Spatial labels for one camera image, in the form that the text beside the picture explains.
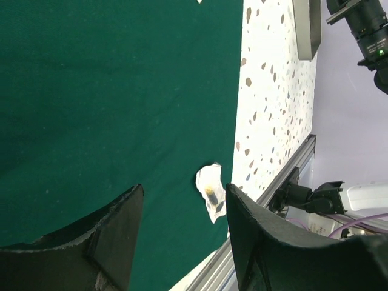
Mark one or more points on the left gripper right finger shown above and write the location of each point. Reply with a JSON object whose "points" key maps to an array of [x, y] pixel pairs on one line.
{"points": [[321, 263]]}

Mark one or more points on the aluminium mounting rail frame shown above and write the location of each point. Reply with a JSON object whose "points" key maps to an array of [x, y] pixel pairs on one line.
{"points": [[240, 262]]}

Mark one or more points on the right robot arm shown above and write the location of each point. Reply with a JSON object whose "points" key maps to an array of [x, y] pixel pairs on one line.
{"points": [[368, 24]]}

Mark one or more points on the green surgical cloth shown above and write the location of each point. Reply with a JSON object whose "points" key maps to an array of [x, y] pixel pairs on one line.
{"points": [[97, 96]]}

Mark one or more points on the clear plastic blister pack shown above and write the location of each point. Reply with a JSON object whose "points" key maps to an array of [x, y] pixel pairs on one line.
{"points": [[208, 182]]}

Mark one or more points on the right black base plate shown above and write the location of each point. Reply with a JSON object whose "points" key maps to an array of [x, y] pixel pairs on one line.
{"points": [[324, 200]]}

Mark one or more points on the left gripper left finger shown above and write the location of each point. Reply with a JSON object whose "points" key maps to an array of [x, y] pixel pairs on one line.
{"points": [[93, 253]]}

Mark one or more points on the metal instrument tray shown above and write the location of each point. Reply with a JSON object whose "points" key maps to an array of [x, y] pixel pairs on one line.
{"points": [[307, 18]]}

